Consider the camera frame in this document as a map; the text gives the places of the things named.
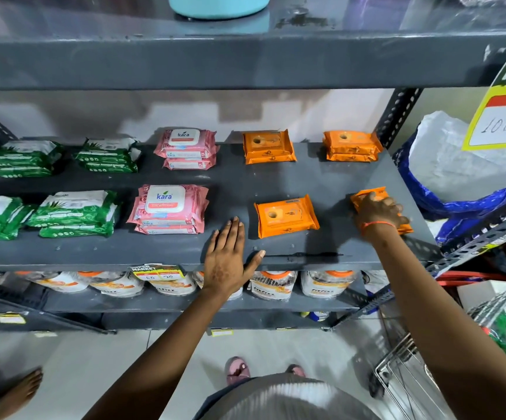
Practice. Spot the person's left hand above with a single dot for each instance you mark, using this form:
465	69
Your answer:
226	262

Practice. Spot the person's right hand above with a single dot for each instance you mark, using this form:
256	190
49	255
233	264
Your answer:
380	209

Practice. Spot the orange wipes pack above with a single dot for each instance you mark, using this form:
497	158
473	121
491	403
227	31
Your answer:
357	198
286	216

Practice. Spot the grey metal shelf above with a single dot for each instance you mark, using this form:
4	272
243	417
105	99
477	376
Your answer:
235	183

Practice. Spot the orange wipes stack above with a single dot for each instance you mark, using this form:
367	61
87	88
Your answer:
268	146

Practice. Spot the green wipes pack handled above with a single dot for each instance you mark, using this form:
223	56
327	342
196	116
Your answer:
73	207
78	231

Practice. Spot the person's right forearm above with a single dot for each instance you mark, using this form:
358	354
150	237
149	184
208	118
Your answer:
445	328

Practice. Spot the person's left forearm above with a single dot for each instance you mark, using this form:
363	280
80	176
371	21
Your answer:
161	367

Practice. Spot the person's dark blue garment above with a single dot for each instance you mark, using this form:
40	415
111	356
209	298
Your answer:
205	411

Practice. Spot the person's grey ribbed top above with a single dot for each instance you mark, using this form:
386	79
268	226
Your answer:
288	402

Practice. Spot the orange wristband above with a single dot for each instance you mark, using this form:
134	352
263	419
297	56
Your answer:
377	223

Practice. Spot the blue plastic sack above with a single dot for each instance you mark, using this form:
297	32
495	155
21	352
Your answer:
410	188

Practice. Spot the row of white orange pouches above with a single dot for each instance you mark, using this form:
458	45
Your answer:
275	286

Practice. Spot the blue white plastic packet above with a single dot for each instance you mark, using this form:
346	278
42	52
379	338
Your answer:
373	279

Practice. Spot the yellow price tag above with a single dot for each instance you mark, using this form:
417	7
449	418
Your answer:
45	334
221	332
10	319

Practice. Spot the black red yellow promo tag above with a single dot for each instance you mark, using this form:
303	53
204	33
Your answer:
156	273

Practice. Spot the white plastic bag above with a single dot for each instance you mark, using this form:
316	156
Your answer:
454	166

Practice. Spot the small blue green packet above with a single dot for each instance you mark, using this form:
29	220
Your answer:
316	316

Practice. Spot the red plastic basket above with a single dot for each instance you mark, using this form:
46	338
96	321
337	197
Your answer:
463	275

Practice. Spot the pink left sandal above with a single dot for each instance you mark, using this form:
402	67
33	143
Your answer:
237	370

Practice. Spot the pink sandal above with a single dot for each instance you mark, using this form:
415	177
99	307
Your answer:
296	370
237	370

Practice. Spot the pink right sandal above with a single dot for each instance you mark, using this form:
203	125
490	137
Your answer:
296	370

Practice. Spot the white box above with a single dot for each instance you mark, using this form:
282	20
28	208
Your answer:
485	295

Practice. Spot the large yellow price sign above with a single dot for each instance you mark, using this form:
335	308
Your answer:
502	126

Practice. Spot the teal plastic container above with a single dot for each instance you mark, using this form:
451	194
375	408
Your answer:
218	6

